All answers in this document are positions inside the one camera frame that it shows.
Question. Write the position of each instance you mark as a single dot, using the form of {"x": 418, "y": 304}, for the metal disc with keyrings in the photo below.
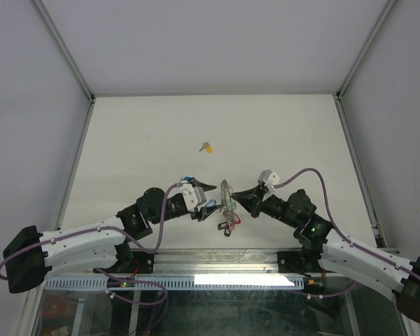
{"x": 228, "y": 205}

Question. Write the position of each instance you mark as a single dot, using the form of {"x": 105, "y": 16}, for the aluminium rail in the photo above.
{"x": 168, "y": 263}

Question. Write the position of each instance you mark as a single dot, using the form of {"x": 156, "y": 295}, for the key with yellow tag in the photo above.
{"x": 206, "y": 147}

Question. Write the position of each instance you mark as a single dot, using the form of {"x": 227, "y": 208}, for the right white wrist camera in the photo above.
{"x": 269, "y": 179}

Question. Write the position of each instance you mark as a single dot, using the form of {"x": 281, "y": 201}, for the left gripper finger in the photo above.
{"x": 206, "y": 211}
{"x": 198, "y": 184}

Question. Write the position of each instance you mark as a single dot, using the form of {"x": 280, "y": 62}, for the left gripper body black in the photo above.
{"x": 194, "y": 214}

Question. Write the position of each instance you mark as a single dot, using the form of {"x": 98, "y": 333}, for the red outline key tag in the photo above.
{"x": 233, "y": 222}

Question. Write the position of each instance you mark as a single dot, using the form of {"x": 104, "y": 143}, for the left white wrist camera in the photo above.
{"x": 184, "y": 188}

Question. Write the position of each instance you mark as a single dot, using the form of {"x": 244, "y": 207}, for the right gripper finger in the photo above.
{"x": 248, "y": 204}
{"x": 249, "y": 194}

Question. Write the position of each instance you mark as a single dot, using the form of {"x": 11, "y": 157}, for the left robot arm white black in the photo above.
{"x": 33, "y": 257}

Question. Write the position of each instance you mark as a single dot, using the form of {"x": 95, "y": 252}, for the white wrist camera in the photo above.
{"x": 184, "y": 188}
{"x": 269, "y": 179}

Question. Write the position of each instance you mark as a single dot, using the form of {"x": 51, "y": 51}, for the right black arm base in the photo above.
{"x": 299, "y": 261}

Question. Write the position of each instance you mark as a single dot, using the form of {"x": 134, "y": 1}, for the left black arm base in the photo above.
{"x": 136, "y": 260}

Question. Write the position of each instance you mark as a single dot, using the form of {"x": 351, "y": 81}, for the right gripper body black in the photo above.
{"x": 261, "y": 203}

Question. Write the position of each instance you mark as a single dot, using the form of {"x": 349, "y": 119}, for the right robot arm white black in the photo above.
{"x": 394, "y": 277}

